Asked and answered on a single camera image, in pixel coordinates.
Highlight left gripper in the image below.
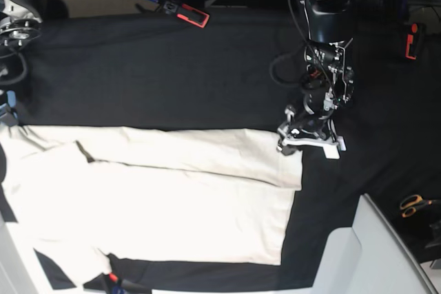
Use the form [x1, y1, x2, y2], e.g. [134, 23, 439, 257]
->
[277, 105, 346, 159]

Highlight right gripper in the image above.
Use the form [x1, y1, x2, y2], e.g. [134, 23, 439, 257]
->
[0, 90, 18, 127]

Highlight white T-shirt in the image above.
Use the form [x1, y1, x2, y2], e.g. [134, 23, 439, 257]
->
[1, 125, 302, 285]

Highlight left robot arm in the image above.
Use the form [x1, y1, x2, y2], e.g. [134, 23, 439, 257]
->
[277, 0, 355, 159]

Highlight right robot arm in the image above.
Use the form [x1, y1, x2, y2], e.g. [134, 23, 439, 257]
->
[1, 0, 46, 127]

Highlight white plastic bin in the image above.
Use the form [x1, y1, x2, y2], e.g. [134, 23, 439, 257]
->
[311, 194, 438, 294]

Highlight blue orange clamp right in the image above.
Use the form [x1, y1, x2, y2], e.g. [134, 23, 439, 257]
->
[398, 0, 427, 61]

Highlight blue orange clamp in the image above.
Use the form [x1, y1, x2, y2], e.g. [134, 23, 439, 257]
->
[398, 0, 427, 61]
[101, 273, 152, 294]
[146, 0, 209, 28]

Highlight black table cloth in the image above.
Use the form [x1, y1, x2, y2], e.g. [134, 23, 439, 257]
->
[18, 9, 440, 292]

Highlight blue orange clamp top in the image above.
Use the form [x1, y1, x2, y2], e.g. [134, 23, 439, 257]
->
[146, 0, 209, 28]

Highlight blue orange clamp bottom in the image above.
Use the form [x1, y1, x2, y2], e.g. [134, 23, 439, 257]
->
[101, 273, 152, 294]

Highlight orange handled scissors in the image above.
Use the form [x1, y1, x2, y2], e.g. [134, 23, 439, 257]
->
[400, 194, 440, 218]

